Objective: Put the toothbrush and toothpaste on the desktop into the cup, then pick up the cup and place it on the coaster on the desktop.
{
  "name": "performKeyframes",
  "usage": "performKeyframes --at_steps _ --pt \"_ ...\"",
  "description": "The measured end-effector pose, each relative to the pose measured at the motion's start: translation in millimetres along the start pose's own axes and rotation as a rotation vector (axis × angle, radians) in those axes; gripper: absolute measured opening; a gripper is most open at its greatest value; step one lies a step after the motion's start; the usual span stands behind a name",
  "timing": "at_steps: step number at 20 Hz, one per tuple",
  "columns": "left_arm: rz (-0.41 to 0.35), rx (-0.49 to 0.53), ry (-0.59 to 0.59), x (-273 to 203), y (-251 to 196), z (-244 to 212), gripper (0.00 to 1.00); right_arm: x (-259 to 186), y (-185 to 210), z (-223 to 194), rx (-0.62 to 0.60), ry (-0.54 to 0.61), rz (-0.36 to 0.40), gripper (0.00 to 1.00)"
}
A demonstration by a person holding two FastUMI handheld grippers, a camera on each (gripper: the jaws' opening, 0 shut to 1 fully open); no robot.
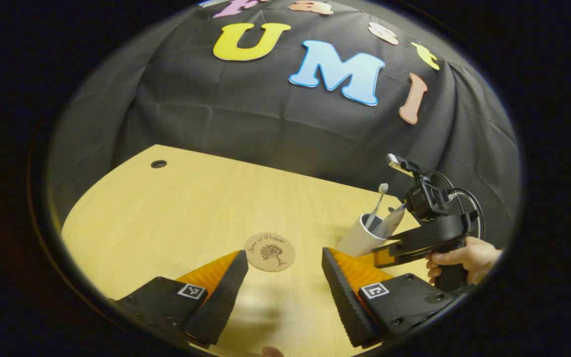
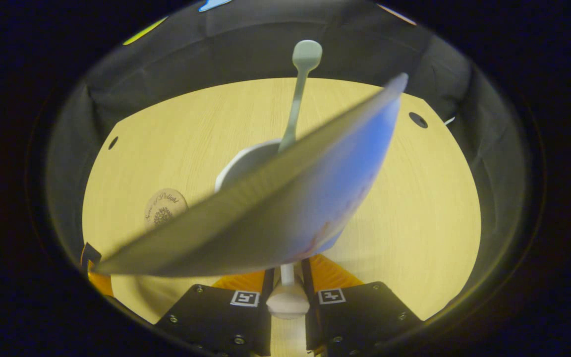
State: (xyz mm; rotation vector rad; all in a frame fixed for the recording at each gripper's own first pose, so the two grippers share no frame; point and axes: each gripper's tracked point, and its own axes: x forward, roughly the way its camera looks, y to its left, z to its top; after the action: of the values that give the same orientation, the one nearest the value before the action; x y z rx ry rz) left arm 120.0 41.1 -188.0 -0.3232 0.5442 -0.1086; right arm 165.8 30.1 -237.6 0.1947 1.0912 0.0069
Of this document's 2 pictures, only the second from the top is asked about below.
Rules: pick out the round wooden coaster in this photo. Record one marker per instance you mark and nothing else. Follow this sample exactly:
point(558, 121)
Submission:
point(164, 206)

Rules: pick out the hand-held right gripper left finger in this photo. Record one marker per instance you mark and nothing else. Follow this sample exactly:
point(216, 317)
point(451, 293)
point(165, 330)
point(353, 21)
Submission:
point(267, 332)

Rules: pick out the white toothpaste tube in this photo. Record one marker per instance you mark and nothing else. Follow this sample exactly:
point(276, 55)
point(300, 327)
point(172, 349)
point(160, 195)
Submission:
point(290, 213)

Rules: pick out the black backdrop cloth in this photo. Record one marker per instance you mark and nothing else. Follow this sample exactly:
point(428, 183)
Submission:
point(191, 54)

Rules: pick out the light wooden desktop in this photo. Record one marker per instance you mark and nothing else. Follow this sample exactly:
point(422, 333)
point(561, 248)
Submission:
point(429, 208)

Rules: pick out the pale green toothbrush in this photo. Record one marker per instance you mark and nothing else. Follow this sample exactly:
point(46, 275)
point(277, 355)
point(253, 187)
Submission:
point(298, 99)

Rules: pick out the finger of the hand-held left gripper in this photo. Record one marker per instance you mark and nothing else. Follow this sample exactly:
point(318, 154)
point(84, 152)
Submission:
point(98, 277)

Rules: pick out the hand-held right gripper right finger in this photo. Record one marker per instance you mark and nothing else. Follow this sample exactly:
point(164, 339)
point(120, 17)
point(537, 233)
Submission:
point(310, 332)

